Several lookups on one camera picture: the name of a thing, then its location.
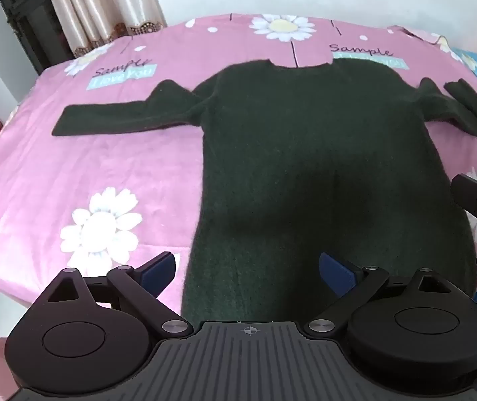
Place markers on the dark wooden cabinet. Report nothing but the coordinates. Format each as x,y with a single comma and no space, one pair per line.
25,21

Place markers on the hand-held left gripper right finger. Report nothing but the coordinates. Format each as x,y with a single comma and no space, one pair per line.
335,275

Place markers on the colourful patterned cloth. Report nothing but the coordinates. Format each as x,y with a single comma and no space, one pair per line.
472,60

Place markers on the beige curtain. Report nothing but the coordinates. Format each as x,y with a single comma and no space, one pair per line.
96,4

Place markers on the dark green sweater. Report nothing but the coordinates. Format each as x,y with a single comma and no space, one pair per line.
305,154

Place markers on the pink daisy print bedsheet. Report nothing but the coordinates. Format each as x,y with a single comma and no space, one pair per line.
96,154

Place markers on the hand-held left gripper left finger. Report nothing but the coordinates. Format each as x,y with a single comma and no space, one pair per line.
158,273

